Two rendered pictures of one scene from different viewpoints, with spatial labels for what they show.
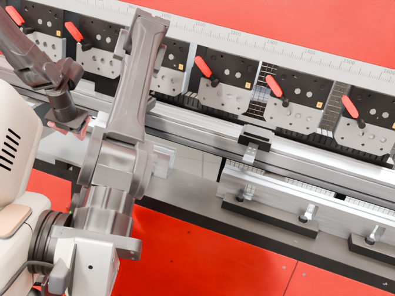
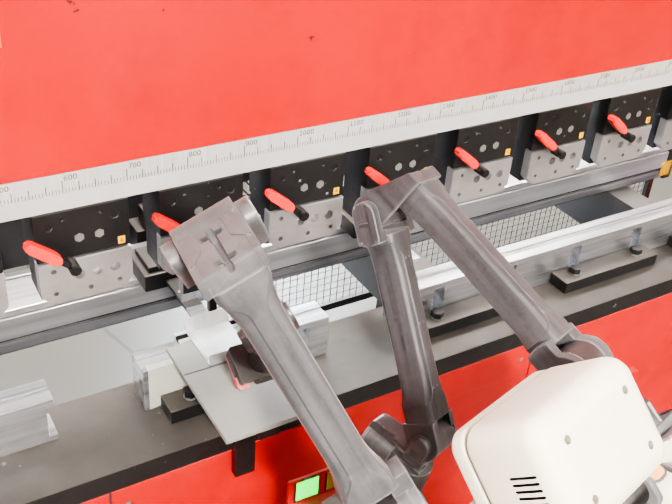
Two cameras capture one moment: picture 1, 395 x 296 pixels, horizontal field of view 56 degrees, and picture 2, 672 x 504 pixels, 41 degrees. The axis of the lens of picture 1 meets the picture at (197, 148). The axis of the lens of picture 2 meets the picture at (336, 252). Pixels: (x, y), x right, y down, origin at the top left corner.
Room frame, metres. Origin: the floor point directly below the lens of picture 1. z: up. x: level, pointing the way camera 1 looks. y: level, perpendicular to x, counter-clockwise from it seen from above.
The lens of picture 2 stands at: (0.01, 1.08, 2.06)
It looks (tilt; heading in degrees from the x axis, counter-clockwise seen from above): 33 degrees down; 316
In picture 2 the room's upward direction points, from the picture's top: 5 degrees clockwise
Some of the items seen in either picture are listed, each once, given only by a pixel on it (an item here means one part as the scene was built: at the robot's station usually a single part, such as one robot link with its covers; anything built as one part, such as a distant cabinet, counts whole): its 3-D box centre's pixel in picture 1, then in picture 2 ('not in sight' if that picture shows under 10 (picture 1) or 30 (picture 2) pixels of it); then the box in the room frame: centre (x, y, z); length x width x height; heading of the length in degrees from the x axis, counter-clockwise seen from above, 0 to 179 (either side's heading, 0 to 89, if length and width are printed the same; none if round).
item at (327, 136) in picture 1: (331, 138); not in sight; (1.39, -0.51, 1.02); 0.44 x 0.06 x 0.04; 79
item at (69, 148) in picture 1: (83, 140); (241, 378); (0.99, 0.35, 1.00); 0.26 x 0.18 x 0.01; 169
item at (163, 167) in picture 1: (119, 147); (234, 353); (1.13, 0.27, 0.92); 0.39 x 0.06 x 0.10; 79
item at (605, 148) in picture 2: not in sight; (614, 121); (0.96, -0.64, 1.26); 0.15 x 0.09 x 0.17; 79
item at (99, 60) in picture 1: (106, 45); (193, 214); (1.14, 0.34, 1.26); 0.15 x 0.09 x 0.17; 79
